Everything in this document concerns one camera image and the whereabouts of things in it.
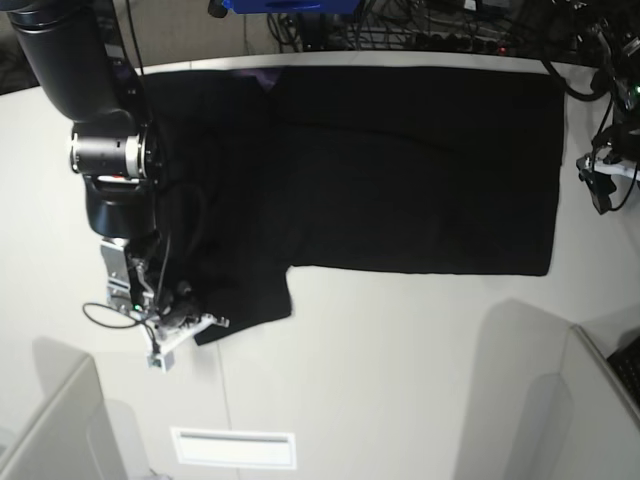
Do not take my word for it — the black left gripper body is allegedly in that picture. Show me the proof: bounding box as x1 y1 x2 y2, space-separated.
576 118 639 175

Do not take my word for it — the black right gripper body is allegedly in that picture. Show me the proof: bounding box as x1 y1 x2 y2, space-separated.
100 238 230 345

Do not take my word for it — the black T-shirt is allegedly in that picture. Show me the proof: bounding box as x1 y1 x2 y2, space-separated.
145 67 565 345

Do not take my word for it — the black keyboard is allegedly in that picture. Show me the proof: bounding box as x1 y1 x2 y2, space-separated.
607 338 640 405

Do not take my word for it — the black power strip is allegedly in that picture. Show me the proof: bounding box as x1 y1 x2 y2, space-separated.
411 33 508 55

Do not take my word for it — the blue box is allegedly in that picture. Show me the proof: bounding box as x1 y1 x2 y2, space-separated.
222 0 360 14

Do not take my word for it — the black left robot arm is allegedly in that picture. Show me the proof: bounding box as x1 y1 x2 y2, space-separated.
537 1 639 215

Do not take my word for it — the grey partition panel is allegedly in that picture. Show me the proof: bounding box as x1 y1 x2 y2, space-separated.
1 355 128 479
505 326 639 479

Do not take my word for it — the grey left partition panel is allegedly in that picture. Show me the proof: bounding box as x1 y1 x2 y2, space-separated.
1 355 128 479

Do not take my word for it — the grey right partition panel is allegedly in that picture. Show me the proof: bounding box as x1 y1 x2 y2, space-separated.
505 326 639 479

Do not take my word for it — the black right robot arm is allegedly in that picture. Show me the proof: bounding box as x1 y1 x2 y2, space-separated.
1 1 230 353

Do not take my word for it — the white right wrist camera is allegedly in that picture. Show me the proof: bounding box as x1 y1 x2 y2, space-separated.
146 351 175 373

